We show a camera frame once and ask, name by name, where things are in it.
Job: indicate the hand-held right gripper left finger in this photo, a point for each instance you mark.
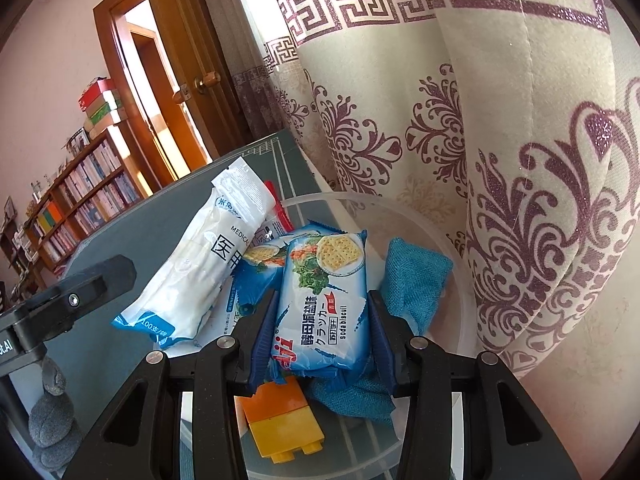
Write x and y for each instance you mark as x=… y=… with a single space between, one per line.
x=260 y=355

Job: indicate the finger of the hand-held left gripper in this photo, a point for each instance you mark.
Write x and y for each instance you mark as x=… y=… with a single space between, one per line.
x=80 y=295

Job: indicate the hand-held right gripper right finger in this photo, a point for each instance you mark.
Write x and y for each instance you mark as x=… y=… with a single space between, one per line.
x=382 y=355

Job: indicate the orange and yellow toy brick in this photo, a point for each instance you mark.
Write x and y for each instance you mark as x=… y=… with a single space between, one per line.
x=282 y=425

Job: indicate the blue cracker packet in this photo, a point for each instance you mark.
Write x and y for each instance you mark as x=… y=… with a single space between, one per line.
x=257 y=270
x=320 y=300

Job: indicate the blue woven cloth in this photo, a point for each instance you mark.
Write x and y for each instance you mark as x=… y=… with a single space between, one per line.
x=415 y=280

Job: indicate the clear plastic container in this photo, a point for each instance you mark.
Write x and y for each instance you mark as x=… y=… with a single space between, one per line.
x=360 y=445

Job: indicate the white cotton swab bag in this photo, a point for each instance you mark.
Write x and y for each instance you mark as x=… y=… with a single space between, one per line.
x=200 y=260

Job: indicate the red and white packet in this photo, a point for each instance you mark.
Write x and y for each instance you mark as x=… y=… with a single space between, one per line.
x=280 y=212

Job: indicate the person's left hand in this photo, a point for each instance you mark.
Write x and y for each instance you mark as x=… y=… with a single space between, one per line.
x=52 y=425

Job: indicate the wooden bookshelf with books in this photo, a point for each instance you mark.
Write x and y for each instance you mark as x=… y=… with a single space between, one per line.
x=90 y=185

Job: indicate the stack of coloured boxes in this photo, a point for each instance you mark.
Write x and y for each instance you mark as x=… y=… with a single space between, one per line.
x=100 y=105

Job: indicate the patterned cream curtain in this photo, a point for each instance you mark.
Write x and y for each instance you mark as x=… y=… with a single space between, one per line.
x=500 y=135

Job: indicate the wooden door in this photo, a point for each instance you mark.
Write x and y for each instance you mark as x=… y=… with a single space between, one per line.
x=190 y=35

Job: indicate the picture frame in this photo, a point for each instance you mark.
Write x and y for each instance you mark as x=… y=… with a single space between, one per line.
x=77 y=140

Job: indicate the wooden door frame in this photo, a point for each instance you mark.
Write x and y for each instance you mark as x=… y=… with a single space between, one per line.
x=107 y=60

